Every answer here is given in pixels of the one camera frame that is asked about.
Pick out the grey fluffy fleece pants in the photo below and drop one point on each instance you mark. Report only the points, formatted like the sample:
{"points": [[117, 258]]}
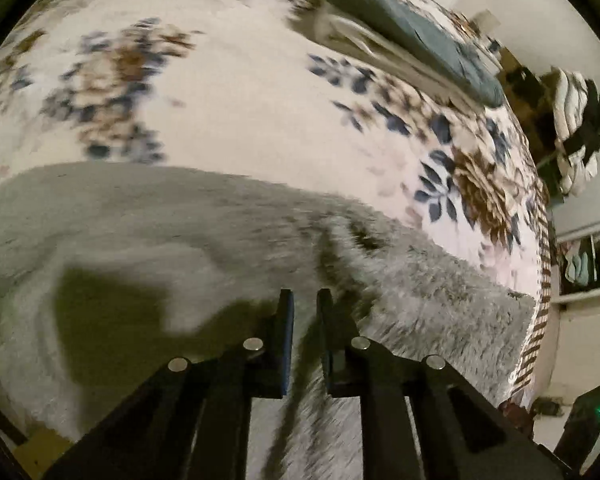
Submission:
{"points": [[109, 270]]}

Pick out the white quilted hanging clothes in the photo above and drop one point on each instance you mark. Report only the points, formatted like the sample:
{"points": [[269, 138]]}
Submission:
{"points": [[576, 112]]}

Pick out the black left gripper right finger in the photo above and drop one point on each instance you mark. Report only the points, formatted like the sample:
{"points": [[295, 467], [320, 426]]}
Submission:
{"points": [[421, 419]]}

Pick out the floral cream bed blanket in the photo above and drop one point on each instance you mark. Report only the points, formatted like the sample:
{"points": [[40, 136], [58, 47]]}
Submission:
{"points": [[288, 91]]}

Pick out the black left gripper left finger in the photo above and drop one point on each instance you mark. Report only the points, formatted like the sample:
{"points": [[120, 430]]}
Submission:
{"points": [[189, 420]]}

